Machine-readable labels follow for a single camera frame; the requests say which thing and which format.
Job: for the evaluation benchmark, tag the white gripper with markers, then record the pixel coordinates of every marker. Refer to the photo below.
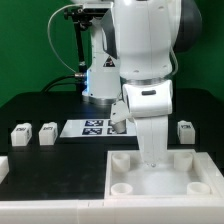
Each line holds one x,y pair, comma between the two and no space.
151,132

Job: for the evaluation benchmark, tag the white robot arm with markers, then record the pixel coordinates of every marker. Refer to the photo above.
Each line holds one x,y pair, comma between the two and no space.
145,35

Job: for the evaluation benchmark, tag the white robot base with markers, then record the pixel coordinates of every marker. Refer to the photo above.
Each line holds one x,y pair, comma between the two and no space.
103,81

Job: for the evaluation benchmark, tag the white marker sheet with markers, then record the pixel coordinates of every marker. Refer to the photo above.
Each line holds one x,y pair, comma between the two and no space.
88,128

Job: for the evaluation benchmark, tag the white obstacle fence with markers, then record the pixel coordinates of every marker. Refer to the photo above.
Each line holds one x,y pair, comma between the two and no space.
208,209

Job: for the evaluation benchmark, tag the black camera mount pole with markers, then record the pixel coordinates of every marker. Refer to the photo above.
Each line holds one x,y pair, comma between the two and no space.
81,22

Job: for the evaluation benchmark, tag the grey camera on mount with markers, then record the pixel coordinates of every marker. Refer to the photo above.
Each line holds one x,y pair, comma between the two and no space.
98,5

